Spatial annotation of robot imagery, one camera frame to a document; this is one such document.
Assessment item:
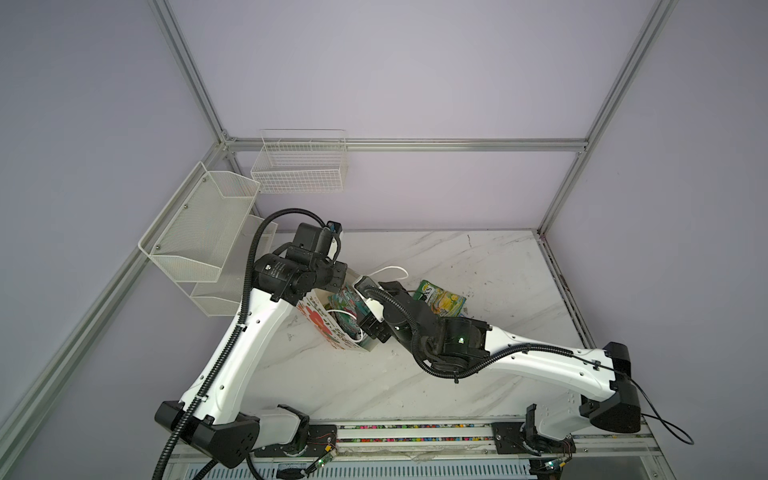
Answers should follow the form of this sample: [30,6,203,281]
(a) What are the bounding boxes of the teal Fox's mint blossom bag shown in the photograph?
[328,286,370,322]

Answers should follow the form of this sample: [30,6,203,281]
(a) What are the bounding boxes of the white floral paper bag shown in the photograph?
[296,268,381,352]

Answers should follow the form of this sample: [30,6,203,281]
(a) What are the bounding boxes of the teal Fox's large candy bag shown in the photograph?
[331,309,367,343]

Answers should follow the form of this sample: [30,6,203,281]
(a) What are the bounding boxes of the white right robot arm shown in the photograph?
[354,277,642,447]

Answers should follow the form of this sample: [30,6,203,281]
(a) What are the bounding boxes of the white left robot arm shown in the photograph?
[153,247,347,479]

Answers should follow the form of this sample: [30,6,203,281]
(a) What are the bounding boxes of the green Fox's spring tea bag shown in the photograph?
[412,280,466,317]

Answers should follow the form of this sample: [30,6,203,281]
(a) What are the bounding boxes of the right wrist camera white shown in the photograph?
[353,276,384,323]

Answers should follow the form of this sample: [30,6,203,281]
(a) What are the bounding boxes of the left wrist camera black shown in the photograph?
[289,220,343,262]

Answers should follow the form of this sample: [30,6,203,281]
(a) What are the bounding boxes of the white wire wall basket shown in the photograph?
[251,129,348,194]

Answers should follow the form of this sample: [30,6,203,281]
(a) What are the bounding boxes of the white mesh wall basket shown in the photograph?
[138,163,262,317]

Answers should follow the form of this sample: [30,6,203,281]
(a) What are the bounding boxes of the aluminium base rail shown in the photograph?
[161,413,661,480]

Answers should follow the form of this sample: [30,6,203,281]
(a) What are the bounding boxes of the aluminium cage frame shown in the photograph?
[1,1,677,476]

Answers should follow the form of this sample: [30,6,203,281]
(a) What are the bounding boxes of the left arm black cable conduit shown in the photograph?
[151,207,328,480]

